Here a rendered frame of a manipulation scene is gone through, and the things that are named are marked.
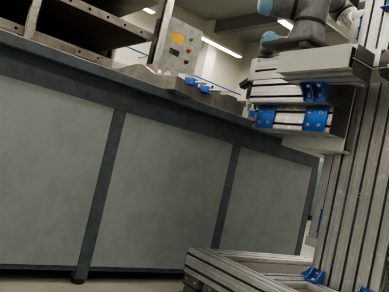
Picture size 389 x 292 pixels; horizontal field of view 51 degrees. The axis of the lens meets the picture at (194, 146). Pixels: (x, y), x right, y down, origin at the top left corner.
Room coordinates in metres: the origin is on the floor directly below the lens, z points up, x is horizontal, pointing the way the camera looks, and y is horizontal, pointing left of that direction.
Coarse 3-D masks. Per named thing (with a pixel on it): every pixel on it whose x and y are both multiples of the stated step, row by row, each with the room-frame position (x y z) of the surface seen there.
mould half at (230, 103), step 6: (216, 96) 1.85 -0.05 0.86; (222, 96) 1.87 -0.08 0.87; (228, 96) 1.89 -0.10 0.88; (210, 102) 1.83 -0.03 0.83; (216, 102) 1.85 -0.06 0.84; (222, 102) 1.87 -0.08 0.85; (228, 102) 1.90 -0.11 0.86; (234, 102) 1.92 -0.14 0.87; (222, 108) 1.88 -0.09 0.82; (228, 108) 1.90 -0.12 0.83; (234, 108) 1.93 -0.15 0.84; (240, 108) 1.95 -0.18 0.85; (240, 114) 1.95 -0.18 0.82
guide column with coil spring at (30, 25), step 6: (36, 0) 2.04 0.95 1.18; (42, 0) 2.07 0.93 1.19; (30, 6) 2.05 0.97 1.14; (36, 6) 2.05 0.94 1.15; (30, 12) 2.04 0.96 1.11; (36, 12) 2.05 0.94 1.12; (30, 18) 2.04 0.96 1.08; (36, 18) 2.06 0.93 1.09; (30, 24) 2.04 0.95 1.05; (36, 24) 2.08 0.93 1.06; (24, 30) 2.04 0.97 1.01; (30, 30) 2.05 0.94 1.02; (24, 36) 2.04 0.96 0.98; (30, 36) 2.05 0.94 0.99
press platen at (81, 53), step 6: (0, 18) 2.00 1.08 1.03; (0, 24) 2.00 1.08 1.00; (6, 24) 2.02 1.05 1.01; (12, 24) 2.04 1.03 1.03; (18, 24) 2.05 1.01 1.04; (12, 30) 2.04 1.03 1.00; (18, 30) 2.06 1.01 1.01; (48, 36) 2.15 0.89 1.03; (60, 42) 2.19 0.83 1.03; (66, 42) 2.21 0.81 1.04; (78, 48) 2.25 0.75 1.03; (78, 54) 2.26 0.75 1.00; (84, 54) 2.28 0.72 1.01; (90, 54) 2.30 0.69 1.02; (96, 54) 2.32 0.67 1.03; (90, 60) 2.31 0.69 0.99
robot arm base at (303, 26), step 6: (300, 18) 1.44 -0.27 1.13; (306, 18) 1.43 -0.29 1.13; (312, 18) 1.43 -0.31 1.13; (294, 24) 1.47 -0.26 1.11; (300, 24) 1.44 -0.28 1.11; (306, 24) 1.43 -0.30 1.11; (312, 24) 1.42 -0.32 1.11; (318, 24) 1.43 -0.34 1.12; (324, 24) 1.45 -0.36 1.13; (294, 30) 1.45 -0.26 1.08; (300, 30) 1.43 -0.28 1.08; (306, 30) 1.42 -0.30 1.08; (312, 30) 1.42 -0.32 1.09; (318, 30) 1.42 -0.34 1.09; (324, 30) 1.46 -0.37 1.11; (288, 36) 1.46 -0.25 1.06; (318, 36) 1.42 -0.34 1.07; (324, 36) 1.44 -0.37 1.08
